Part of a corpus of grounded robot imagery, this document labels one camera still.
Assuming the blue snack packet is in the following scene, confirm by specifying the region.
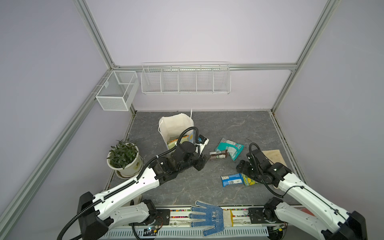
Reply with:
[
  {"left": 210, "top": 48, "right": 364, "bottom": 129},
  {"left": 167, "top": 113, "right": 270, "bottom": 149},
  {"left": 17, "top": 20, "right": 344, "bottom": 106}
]
[{"left": 221, "top": 174, "right": 243, "bottom": 187}]

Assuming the brown chocolate bar wrapper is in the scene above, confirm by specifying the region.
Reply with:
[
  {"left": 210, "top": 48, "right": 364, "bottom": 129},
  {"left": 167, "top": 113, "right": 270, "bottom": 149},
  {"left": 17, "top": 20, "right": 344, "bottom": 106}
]
[{"left": 209, "top": 150, "right": 229, "bottom": 160}]

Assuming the yellow green spring tea bag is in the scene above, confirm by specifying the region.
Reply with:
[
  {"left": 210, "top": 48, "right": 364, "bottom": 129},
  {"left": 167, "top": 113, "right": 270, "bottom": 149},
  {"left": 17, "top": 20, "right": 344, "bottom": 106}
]
[{"left": 241, "top": 174, "right": 257, "bottom": 186}]

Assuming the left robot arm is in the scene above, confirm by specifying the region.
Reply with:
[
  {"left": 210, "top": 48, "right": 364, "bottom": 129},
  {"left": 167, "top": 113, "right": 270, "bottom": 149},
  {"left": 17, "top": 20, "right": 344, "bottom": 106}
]
[{"left": 57, "top": 127, "right": 209, "bottom": 240}]

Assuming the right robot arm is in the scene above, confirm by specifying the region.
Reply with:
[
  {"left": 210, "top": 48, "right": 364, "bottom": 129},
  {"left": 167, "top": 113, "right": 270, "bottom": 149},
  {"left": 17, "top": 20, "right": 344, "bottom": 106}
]
[{"left": 237, "top": 143, "right": 368, "bottom": 240}]

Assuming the teal candy bag right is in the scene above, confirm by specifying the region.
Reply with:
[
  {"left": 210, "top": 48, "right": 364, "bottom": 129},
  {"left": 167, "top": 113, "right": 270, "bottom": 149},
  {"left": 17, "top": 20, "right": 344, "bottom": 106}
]
[{"left": 216, "top": 138, "right": 244, "bottom": 161}]

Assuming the white paper bag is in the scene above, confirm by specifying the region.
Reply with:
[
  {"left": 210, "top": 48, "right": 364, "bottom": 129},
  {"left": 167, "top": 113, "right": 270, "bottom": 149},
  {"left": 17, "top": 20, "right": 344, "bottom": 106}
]
[{"left": 158, "top": 113, "right": 194, "bottom": 150}]

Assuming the cream cloth glove right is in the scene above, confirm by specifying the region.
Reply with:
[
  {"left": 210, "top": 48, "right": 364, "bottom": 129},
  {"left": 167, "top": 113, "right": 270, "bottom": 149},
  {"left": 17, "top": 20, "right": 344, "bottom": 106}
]
[{"left": 264, "top": 150, "right": 287, "bottom": 167}]

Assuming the blue dotted work glove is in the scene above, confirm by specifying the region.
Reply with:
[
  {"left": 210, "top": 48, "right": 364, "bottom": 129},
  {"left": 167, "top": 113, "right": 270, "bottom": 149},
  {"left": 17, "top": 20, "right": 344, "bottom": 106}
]
[{"left": 188, "top": 201, "right": 234, "bottom": 237}]

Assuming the potted green plant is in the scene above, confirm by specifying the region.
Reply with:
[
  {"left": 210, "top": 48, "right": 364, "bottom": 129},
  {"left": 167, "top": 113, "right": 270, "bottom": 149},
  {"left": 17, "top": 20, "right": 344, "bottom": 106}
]
[{"left": 107, "top": 140, "right": 144, "bottom": 179}]

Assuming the white mesh box basket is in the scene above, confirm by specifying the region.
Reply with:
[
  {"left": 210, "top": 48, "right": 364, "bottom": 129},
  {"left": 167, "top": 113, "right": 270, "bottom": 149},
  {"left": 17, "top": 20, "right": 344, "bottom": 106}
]
[{"left": 96, "top": 71, "right": 140, "bottom": 112}]

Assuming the white slotted cable duct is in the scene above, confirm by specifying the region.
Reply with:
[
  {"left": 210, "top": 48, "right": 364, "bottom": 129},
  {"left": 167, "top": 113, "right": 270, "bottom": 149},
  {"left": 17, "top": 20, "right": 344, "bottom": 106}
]
[{"left": 101, "top": 227, "right": 269, "bottom": 240}]

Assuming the white wire shelf basket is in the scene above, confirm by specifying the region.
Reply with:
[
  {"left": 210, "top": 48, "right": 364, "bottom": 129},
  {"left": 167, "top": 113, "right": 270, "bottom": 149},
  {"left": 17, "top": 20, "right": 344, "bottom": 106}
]
[{"left": 141, "top": 62, "right": 232, "bottom": 95}]

